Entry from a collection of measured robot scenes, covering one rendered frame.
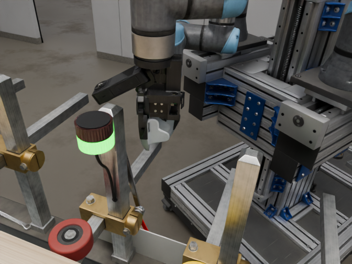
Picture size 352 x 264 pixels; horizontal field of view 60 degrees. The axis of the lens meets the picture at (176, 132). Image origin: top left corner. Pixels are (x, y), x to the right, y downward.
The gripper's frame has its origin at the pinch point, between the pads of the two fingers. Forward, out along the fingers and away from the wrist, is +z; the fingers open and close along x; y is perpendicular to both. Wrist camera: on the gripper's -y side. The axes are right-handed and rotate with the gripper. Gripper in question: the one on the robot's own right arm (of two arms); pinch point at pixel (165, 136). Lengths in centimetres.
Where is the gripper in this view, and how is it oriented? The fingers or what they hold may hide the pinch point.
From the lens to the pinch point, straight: 99.5
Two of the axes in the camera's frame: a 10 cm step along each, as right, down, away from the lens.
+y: 3.6, -5.2, 7.8
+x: -9.3, -2.3, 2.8
